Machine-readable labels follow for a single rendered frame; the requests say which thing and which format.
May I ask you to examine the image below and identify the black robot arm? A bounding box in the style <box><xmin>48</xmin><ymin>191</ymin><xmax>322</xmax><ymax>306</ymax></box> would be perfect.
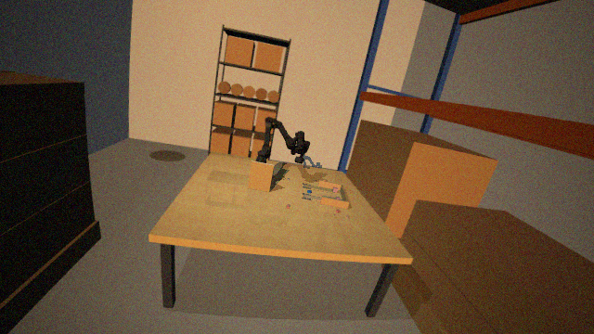
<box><xmin>256</xmin><ymin>117</ymin><xmax>305</xmax><ymax>163</ymax></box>

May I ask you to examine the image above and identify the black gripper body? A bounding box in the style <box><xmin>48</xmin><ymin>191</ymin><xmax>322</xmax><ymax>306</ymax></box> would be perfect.
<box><xmin>295</xmin><ymin>140</ymin><xmax>310</xmax><ymax>164</ymax></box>

